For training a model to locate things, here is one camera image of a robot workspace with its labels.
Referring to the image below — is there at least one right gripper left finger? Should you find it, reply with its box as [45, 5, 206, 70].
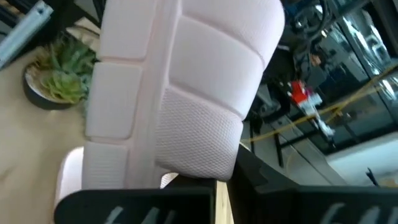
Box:
[54, 174, 218, 224]

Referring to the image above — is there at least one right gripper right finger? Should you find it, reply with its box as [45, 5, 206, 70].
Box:
[228, 144, 398, 224]

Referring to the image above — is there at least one pink slide sandal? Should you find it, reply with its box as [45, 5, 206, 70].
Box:
[54, 0, 286, 208]

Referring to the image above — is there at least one red and white gadget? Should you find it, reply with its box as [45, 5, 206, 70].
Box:
[287, 79, 336, 138]

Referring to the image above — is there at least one potted succulent plant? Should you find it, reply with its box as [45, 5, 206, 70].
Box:
[22, 32, 98, 111]

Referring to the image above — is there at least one yellow cable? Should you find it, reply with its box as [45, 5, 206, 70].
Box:
[241, 62, 398, 144]

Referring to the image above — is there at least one silver aluminium bracket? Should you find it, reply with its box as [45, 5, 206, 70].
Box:
[0, 0, 54, 68]

